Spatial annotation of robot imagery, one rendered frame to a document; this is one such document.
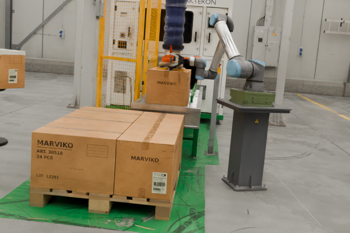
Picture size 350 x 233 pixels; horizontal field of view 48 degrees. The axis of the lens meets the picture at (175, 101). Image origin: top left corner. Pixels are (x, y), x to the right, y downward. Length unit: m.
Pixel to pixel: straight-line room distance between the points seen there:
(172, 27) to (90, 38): 1.09
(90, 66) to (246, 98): 2.13
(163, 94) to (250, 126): 0.99
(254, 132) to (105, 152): 1.36
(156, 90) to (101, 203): 1.49
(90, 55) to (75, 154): 2.12
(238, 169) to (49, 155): 1.61
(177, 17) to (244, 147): 1.54
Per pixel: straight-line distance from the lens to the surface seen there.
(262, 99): 3.39
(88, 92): 4.79
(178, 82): 3.91
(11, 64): 4.54
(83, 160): 2.82
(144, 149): 2.70
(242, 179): 3.55
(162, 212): 2.83
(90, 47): 4.74
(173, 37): 4.13
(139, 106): 3.94
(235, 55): 3.42
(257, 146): 3.52
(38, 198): 3.03
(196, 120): 3.91
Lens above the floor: 1.21
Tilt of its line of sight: 8 degrees down
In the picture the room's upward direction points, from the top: 4 degrees clockwise
